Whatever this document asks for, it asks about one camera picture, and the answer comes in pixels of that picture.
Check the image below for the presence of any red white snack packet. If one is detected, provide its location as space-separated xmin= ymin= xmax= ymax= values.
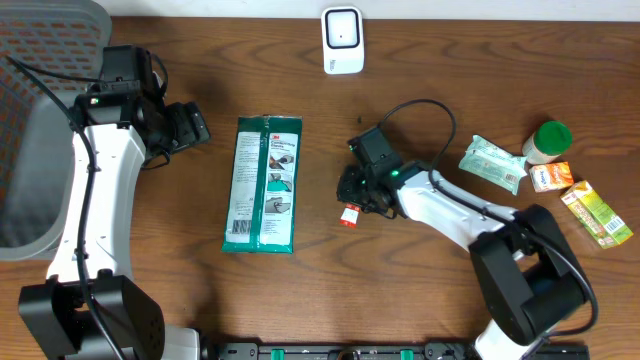
xmin=340 ymin=203 xmax=361 ymax=228

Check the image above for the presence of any green white barcode packet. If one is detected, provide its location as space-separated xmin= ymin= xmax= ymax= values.
xmin=221 ymin=115 xmax=303 ymax=254

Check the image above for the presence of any white teal snack packet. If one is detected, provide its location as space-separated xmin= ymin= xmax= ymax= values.
xmin=458 ymin=135 xmax=527 ymax=195

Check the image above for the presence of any orange tissue packet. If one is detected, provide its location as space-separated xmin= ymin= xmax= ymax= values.
xmin=529 ymin=162 xmax=574 ymax=193

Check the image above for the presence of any green lid spice jar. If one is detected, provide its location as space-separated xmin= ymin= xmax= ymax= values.
xmin=522 ymin=121 xmax=573 ymax=165

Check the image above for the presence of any green juice carton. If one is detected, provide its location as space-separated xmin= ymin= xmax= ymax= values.
xmin=560 ymin=180 xmax=634 ymax=249

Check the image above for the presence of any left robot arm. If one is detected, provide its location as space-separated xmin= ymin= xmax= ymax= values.
xmin=18 ymin=95 xmax=215 ymax=359

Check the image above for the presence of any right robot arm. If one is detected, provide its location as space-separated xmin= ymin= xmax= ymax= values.
xmin=337 ymin=162 xmax=598 ymax=359

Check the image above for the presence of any white barcode scanner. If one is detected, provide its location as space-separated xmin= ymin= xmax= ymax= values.
xmin=321 ymin=6 xmax=365 ymax=75

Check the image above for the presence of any grey plastic mesh basket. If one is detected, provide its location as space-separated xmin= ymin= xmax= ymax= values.
xmin=1 ymin=0 xmax=112 ymax=262

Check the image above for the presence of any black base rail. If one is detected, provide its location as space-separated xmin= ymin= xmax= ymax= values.
xmin=199 ymin=341 xmax=591 ymax=360

